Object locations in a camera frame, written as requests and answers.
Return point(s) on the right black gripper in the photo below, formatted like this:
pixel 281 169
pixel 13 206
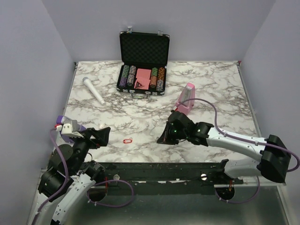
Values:
pixel 165 138

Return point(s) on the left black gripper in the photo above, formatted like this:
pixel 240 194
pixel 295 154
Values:
pixel 101 136

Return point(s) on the red key tag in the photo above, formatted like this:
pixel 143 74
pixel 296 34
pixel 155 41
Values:
pixel 128 140

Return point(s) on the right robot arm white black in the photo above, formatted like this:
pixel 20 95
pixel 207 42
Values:
pixel 265 157

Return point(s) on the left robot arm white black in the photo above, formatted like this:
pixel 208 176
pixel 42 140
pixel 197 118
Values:
pixel 68 177

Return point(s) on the purple metronome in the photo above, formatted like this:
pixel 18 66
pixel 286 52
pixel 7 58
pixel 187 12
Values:
pixel 60 119

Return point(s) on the pink metronome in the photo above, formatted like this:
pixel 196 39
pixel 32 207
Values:
pixel 185 102

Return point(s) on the white microphone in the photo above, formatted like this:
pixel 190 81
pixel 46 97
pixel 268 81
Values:
pixel 88 83

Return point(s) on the red playing card deck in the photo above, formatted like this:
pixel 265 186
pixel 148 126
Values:
pixel 142 79

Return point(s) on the black poker chip case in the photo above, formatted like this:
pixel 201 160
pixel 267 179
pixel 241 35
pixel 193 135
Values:
pixel 146 51

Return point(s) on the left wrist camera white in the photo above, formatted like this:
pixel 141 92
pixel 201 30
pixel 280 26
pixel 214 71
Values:
pixel 69 128

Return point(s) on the black mounting rail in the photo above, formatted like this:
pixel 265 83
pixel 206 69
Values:
pixel 166 178

